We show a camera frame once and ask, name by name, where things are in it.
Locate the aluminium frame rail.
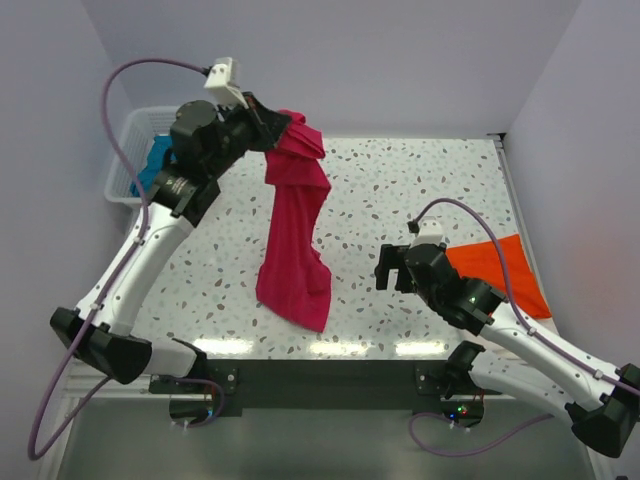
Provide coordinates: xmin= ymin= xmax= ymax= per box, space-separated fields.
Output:
xmin=63 ymin=362 xmax=151 ymax=399

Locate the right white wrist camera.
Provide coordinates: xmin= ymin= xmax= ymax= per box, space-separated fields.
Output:
xmin=408 ymin=216 xmax=444 ymax=248

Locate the folded orange t shirt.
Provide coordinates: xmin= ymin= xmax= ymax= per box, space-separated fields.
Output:
xmin=447 ymin=234 xmax=552 ymax=319

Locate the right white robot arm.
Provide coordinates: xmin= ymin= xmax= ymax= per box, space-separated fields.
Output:
xmin=374 ymin=244 xmax=639 ymax=458

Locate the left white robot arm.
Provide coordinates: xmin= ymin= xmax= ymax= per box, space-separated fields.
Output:
xmin=50 ymin=92 xmax=292 ymax=392

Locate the magenta t shirt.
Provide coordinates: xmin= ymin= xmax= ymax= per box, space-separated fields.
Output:
xmin=255 ymin=110 xmax=332 ymax=333

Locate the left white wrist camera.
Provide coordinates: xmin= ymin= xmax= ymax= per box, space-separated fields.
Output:
xmin=204 ymin=57 xmax=248 ymax=109

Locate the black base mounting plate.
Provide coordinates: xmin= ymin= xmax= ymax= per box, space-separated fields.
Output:
xmin=149 ymin=359 xmax=482 ymax=420

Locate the blue t shirt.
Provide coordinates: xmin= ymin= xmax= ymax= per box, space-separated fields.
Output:
xmin=138 ymin=135 xmax=176 ymax=193

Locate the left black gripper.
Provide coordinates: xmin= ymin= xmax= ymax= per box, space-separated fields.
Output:
xmin=206 ymin=91 xmax=291 ymax=178

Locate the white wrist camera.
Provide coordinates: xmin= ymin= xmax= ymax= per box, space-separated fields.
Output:
xmin=204 ymin=57 xmax=248 ymax=109
xmin=408 ymin=216 xmax=444 ymax=248

